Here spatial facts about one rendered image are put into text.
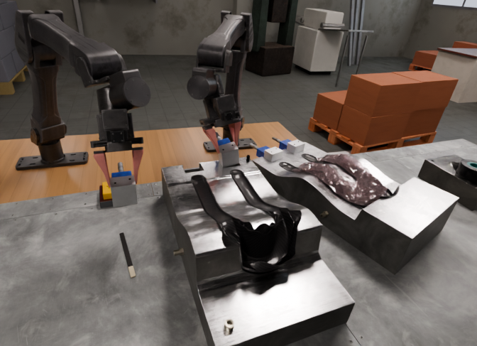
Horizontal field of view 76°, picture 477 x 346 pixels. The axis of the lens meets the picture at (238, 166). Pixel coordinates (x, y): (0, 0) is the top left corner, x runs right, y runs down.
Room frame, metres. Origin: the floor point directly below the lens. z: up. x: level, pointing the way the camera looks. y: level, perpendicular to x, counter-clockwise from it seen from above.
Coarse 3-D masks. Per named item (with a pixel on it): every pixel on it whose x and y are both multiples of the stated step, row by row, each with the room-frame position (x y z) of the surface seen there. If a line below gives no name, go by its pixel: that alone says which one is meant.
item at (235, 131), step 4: (216, 120) 0.75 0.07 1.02; (220, 120) 0.75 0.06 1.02; (232, 120) 0.76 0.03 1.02; (236, 120) 0.77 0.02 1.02; (240, 120) 0.77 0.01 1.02; (216, 124) 0.75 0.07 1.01; (220, 124) 0.75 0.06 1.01; (224, 124) 0.75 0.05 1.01; (232, 124) 0.78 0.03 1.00; (236, 124) 0.76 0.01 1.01; (240, 124) 0.77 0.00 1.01; (232, 128) 0.81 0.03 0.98; (236, 128) 0.77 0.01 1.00; (240, 128) 0.77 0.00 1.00; (232, 132) 0.80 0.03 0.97; (236, 132) 0.77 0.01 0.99; (232, 136) 0.79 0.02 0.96; (236, 136) 0.77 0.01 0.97; (236, 140) 0.77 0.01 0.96; (236, 144) 0.77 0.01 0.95
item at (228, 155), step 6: (216, 132) 0.86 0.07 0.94; (216, 138) 0.84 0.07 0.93; (228, 138) 0.82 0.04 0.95; (222, 144) 0.79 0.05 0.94; (228, 144) 0.77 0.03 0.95; (234, 144) 0.77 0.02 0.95; (222, 150) 0.75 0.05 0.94; (228, 150) 0.74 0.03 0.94; (234, 150) 0.75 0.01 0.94; (222, 156) 0.73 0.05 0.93; (228, 156) 0.74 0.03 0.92; (234, 156) 0.75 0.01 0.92; (222, 162) 0.74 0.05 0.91; (228, 162) 0.75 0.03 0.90; (234, 162) 0.75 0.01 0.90
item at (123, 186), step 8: (120, 168) 0.61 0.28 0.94; (112, 176) 0.57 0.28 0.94; (120, 176) 0.57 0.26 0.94; (128, 176) 0.56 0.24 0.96; (112, 184) 0.52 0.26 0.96; (120, 184) 0.53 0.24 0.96; (128, 184) 0.53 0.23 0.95; (112, 192) 0.51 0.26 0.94; (120, 192) 0.52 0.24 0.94; (128, 192) 0.53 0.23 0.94; (112, 200) 0.51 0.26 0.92; (120, 200) 0.52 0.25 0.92; (128, 200) 0.53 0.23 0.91; (136, 200) 0.53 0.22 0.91
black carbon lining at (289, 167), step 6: (306, 156) 0.92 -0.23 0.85; (312, 156) 0.92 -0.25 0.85; (282, 162) 0.86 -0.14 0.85; (318, 162) 0.86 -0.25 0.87; (288, 168) 0.83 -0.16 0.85; (384, 186) 0.73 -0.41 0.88; (390, 192) 0.71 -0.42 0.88; (396, 192) 0.68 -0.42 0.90; (378, 198) 0.62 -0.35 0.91; (354, 204) 0.63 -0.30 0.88
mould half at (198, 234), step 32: (192, 192) 0.62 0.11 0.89; (224, 192) 0.63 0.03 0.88; (256, 192) 0.64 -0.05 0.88; (192, 224) 0.46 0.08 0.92; (256, 224) 0.46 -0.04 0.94; (320, 224) 0.48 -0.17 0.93; (192, 256) 0.39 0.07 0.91; (224, 256) 0.39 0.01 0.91; (320, 256) 0.46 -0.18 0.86; (192, 288) 0.39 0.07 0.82; (224, 288) 0.36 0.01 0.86; (256, 288) 0.37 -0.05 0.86; (288, 288) 0.38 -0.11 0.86; (320, 288) 0.38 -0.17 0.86; (224, 320) 0.30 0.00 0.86; (256, 320) 0.31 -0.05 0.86; (288, 320) 0.31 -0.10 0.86; (320, 320) 0.33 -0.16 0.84
